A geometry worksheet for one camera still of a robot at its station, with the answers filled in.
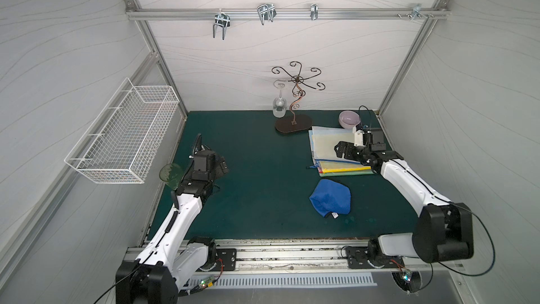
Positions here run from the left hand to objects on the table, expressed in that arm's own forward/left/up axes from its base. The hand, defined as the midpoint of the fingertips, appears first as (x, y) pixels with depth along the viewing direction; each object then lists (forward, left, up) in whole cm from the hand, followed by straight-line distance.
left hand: (211, 164), depth 82 cm
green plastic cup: (+1, +21, -11) cm, 23 cm away
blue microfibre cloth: (-8, -48, -10) cm, 49 cm away
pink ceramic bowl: (+40, -67, -15) cm, 79 cm away
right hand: (+10, -56, 0) cm, 57 cm away
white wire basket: (-2, +25, +17) cm, 30 cm away
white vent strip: (-37, -2, -13) cm, 39 cm away
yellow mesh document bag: (+7, -50, -13) cm, 52 cm away
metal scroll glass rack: (+33, -31, -11) cm, 47 cm away
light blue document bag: (+24, -44, -14) cm, 52 cm away
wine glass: (+28, -27, +6) cm, 39 cm away
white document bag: (+26, -52, -16) cm, 60 cm away
